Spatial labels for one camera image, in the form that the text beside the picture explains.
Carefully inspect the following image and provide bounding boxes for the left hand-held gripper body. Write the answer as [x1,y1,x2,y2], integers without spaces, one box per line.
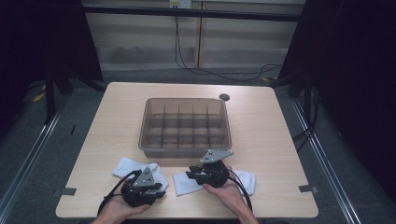
[120,166,157,209]

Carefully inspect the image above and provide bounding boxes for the black metal stand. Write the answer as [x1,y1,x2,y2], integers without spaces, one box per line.
[43,66,106,125]
[270,71,321,150]

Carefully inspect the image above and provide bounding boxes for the wall power outlet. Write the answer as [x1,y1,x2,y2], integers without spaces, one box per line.
[168,0,192,9]

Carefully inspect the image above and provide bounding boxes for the person's left hand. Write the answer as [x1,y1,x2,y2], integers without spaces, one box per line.
[102,193,152,219]

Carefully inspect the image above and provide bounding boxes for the black metal crossbar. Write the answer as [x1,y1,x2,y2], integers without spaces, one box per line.
[81,4,304,22]

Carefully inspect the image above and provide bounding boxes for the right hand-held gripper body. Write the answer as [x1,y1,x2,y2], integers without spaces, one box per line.
[199,148,234,189]

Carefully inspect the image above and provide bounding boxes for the grey tape piece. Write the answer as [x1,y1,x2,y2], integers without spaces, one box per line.
[59,187,78,197]
[298,184,319,194]

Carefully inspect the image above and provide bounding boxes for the grey divided storage box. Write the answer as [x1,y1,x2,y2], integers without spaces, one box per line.
[138,97,233,159]

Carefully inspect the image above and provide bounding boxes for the black power cable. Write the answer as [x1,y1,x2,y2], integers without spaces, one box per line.
[174,6,283,82]

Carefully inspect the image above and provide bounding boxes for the white sock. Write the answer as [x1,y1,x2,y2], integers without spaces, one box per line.
[172,169,257,198]
[112,156,170,191]

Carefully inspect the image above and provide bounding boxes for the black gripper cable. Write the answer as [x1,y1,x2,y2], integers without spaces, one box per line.
[227,169,254,213]
[96,169,143,217]

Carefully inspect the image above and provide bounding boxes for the black floor cables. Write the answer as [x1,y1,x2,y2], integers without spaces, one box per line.
[292,87,322,153]

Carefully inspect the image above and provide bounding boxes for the dark curtain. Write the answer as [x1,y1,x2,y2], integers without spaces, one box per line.
[0,0,105,138]
[278,0,396,203]

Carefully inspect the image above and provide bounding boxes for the metal floor rail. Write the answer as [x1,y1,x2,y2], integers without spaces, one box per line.
[0,102,64,216]
[290,99,362,224]

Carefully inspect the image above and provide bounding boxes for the person's right hand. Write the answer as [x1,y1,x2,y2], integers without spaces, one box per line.
[202,164,248,217]

